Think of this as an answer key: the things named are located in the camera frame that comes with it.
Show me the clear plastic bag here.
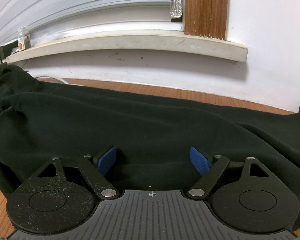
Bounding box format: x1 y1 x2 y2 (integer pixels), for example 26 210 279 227
30 32 72 47

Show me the beige stone window sill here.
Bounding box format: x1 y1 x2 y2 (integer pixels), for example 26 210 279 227
6 30 248 63

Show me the black fleece garment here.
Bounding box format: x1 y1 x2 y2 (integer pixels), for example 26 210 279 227
0 64 300 229

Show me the brown wooden window frame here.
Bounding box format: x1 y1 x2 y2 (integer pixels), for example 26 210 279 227
184 0 228 40

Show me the grey roller window shutter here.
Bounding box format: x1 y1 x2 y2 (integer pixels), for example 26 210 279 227
0 0 183 46

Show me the small glass jar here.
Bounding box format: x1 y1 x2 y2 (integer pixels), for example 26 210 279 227
18 26 31 51

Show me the white cable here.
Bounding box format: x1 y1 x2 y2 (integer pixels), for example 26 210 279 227
36 74 69 84

